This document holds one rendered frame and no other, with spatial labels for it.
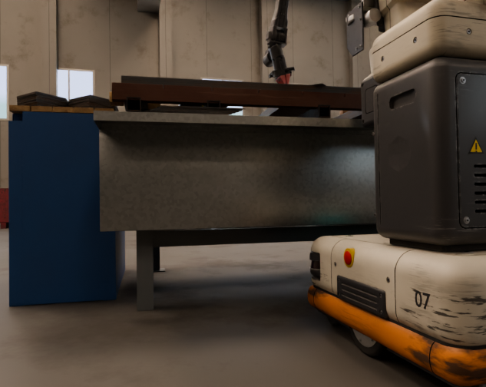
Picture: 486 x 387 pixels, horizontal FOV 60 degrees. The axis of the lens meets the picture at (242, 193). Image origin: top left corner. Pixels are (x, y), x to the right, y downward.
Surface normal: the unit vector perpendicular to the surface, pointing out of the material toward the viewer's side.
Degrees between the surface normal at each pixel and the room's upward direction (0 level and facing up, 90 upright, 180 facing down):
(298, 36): 90
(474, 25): 90
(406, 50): 90
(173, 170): 90
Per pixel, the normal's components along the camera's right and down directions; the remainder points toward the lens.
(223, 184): 0.22, -0.03
